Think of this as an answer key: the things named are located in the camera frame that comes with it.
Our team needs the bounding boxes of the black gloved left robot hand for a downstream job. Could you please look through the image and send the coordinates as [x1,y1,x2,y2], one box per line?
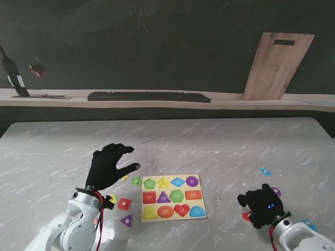
[86,143,141,191]

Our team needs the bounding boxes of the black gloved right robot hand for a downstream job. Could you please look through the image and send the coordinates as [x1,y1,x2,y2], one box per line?
[237,183,285,230]

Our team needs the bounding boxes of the blue semicircle puzzle piece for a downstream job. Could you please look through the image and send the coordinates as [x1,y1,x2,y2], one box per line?
[300,219,318,232]

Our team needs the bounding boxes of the wooden shape puzzle board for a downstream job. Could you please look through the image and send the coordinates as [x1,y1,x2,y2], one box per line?
[141,174,208,223]

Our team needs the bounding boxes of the red square puzzle piece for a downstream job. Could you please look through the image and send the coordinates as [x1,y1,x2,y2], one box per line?
[117,198,132,211]

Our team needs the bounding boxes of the purple triangle puzzle piece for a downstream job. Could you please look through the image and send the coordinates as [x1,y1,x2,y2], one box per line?
[120,214,133,229]

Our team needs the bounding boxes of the flat wooden coaster board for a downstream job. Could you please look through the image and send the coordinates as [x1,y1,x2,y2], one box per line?
[10,94,73,100]

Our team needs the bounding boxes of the wooden cutting board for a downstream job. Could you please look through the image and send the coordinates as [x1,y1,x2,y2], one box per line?
[242,32,316,101]

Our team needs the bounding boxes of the long black tray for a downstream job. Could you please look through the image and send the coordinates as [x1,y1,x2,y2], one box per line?
[87,90,211,104]

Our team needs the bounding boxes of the long wooden shelf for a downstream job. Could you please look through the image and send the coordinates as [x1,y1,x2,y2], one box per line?
[0,88,335,113]

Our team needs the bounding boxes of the red wine glass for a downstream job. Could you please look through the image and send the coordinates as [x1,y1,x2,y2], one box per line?
[28,54,50,97]

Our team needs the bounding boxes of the dark wine bottle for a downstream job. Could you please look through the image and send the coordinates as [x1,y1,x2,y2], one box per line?
[0,44,31,97]

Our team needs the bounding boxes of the red right arm cables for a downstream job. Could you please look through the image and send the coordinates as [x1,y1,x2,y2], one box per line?
[269,224,278,251]

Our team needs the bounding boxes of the red arm cables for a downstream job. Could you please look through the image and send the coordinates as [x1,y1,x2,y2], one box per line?
[269,224,278,251]
[93,190,106,251]

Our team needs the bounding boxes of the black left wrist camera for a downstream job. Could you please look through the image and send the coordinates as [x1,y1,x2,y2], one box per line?
[102,195,116,210]

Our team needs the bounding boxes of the red left arm cables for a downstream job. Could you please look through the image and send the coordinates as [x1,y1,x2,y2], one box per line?
[93,190,106,251]

